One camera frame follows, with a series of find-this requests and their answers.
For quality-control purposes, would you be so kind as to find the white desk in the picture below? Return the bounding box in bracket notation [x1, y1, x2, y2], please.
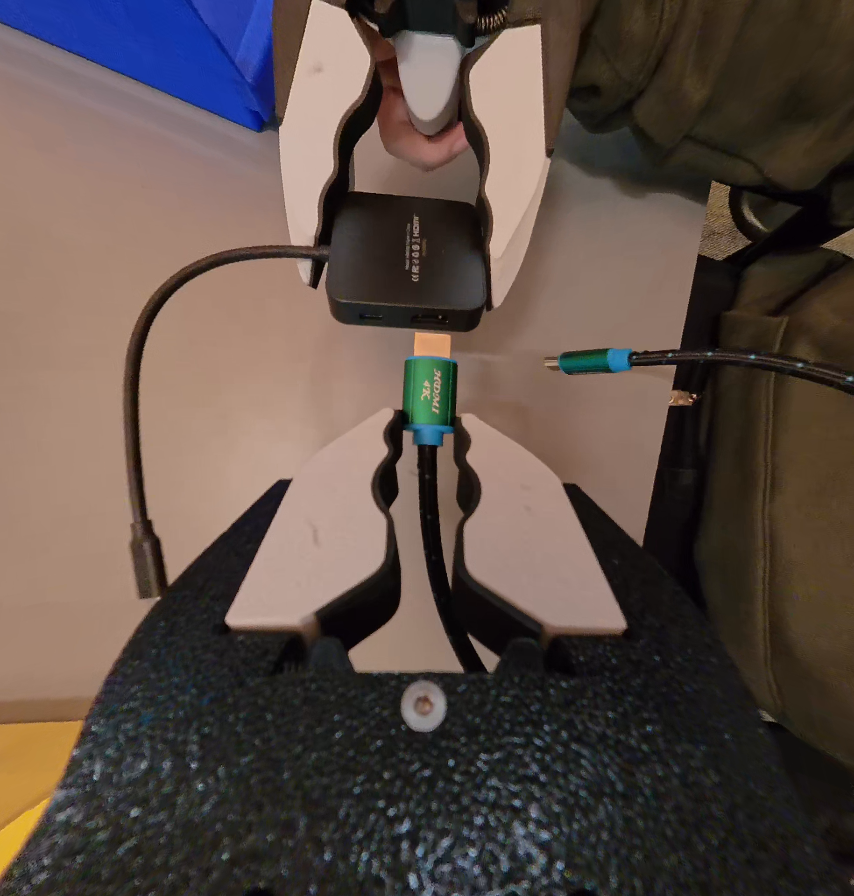
[0, 14, 711, 725]

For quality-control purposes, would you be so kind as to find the blue plastic bin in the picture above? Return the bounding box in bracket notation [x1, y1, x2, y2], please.
[0, 0, 277, 132]

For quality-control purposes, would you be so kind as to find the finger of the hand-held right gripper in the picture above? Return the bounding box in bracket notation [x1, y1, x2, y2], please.
[271, 0, 387, 289]
[460, 0, 572, 311]

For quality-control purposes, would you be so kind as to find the black adapter hub with cable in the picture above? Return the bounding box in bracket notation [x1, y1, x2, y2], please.
[123, 191, 488, 601]

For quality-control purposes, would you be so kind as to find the yellow cardboard box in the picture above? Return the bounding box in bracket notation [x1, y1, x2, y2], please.
[0, 721, 85, 851]

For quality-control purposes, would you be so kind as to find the person's right hand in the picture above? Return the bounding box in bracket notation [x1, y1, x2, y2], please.
[378, 62, 470, 173]

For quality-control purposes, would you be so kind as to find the green plug black braided cable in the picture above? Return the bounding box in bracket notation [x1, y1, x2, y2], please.
[401, 332, 491, 674]
[544, 348, 854, 405]

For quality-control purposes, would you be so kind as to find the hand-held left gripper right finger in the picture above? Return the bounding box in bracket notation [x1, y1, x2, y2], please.
[452, 413, 628, 646]

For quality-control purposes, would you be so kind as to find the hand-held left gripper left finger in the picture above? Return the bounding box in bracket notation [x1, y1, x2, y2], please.
[224, 408, 407, 641]

